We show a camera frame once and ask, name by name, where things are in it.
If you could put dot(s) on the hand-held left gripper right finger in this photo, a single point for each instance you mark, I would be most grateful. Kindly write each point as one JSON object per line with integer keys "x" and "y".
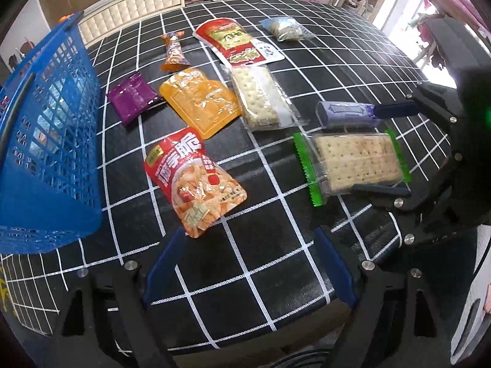
{"x": 337, "y": 272}

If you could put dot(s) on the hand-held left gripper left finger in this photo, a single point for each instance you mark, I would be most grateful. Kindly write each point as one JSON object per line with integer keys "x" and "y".
{"x": 165, "y": 268}

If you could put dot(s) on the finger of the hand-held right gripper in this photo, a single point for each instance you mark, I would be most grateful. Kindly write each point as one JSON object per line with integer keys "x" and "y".
{"x": 395, "y": 109}
{"x": 379, "y": 190}

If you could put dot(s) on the green-edged cracker packet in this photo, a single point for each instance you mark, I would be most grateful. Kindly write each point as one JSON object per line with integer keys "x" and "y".
{"x": 356, "y": 157}

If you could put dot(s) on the lavender snack packet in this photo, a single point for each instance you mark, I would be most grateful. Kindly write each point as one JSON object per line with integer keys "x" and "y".
{"x": 341, "y": 113}

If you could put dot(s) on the red chips bag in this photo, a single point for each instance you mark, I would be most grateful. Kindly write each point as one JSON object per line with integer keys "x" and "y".
{"x": 191, "y": 184}

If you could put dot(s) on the white cracker packet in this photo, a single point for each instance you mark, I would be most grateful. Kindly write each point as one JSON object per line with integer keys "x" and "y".
{"x": 257, "y": 96}

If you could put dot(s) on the yellow clear snack pouch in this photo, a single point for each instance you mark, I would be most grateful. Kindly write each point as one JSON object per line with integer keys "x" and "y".
{"x": 199, "y": 103}

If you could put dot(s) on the blue plastic mesh basket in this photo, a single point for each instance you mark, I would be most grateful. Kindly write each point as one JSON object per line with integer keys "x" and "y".
{"x": 50, "y": 142}

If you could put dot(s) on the red and green snack pouch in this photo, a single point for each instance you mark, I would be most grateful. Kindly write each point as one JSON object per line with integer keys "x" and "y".
{"x": 226, "y": 40}

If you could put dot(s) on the black white-grid tablecloth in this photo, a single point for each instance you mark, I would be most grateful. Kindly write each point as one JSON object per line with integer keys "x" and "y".
{"x": 268, "y": 245}

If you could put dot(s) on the clear bag of grey snack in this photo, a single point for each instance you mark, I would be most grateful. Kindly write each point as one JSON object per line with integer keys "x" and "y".
{"x": 285, "y": 28}

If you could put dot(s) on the purple snack packet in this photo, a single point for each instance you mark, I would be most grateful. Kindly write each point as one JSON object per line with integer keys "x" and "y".
{"x": 132, "y": 97}

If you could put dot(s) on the orange snack stick packet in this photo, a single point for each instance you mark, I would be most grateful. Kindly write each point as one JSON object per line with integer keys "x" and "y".
{"x": 174, "y": 51}

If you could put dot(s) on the white tufted low cabinet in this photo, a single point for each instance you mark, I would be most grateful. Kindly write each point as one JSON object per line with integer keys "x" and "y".
{"x": 130, "y": 4}

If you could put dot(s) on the pile of oranges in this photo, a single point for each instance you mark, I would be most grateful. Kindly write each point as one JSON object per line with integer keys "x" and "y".
{"x": 66, "y": 17}

